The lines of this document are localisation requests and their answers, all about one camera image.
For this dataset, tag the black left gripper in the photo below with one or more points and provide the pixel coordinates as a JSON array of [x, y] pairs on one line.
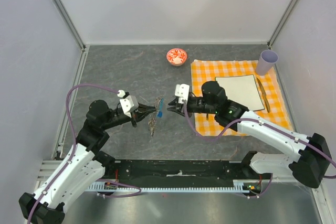
[[145, 110]]

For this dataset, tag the red patterned bowl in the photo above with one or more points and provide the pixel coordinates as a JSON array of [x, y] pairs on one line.
[[176, 56]]

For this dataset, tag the large keyring with keys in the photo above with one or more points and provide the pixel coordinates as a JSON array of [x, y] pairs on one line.
[[153, 117]]

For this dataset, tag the lilac plastic cup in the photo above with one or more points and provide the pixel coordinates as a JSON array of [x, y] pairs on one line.
[[267, 60]]

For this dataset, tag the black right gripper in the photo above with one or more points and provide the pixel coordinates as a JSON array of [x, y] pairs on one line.
[[177, 109]]

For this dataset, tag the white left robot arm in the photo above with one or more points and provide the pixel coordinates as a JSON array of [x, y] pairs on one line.
[[84, 164]]

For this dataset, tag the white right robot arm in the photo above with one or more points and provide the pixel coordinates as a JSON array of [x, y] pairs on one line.
[[305, 158]]

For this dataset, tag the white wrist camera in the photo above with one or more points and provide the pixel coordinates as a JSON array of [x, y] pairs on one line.
[[182, 93], [128, 102]]

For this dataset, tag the orange checkered cloth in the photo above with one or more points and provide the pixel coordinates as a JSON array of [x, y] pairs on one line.
[[202, 71]]

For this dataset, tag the blue key tag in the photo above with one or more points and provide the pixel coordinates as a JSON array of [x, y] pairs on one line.
[[160, 108]]

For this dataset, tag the white cable duct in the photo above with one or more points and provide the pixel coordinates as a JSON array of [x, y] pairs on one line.
[[237, 187]]

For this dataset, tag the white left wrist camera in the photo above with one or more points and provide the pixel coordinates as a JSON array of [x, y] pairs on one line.
[[128, 102]]

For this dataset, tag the white square plate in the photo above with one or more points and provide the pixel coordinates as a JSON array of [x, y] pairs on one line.
[[243, 90]]

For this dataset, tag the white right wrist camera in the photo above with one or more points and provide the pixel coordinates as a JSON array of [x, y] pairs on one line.
[[182, 93]]

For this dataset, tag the gold knife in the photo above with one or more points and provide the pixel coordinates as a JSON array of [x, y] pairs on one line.
[[264, 95]]

